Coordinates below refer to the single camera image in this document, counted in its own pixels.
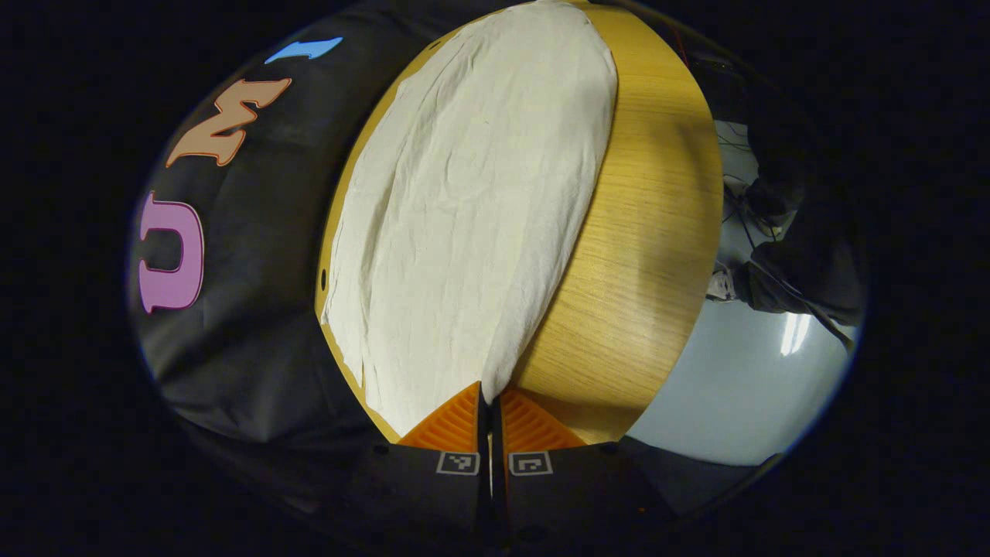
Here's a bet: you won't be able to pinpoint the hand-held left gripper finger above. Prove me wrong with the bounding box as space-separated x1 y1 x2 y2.
339 381 493 544
493 388 675 547

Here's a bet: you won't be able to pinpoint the person's dark trousers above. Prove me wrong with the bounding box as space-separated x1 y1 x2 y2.
719 77 864 335

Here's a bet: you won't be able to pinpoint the white shoe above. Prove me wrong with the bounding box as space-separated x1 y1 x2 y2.
705 267 745 302

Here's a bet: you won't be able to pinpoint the black backdrop cloth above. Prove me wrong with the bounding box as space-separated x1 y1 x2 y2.
128 0 496 465

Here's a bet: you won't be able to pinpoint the white jeans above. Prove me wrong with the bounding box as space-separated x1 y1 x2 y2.
321 0 620 438

